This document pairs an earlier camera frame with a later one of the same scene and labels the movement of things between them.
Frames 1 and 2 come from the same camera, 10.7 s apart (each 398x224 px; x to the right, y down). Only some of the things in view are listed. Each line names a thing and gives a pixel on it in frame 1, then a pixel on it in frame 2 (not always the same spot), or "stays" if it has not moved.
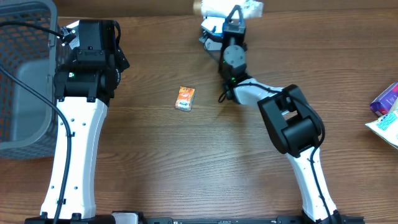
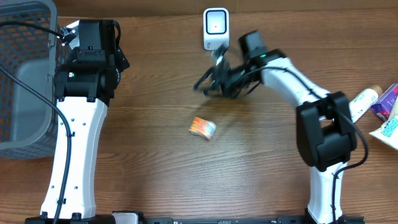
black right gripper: [237, 28] -> [210, 82]
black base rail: [277, 219] stays
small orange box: [185, 98] -> [201, 127]
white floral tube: [222, 8] -> [362, 103]
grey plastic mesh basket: [29, 127] stays
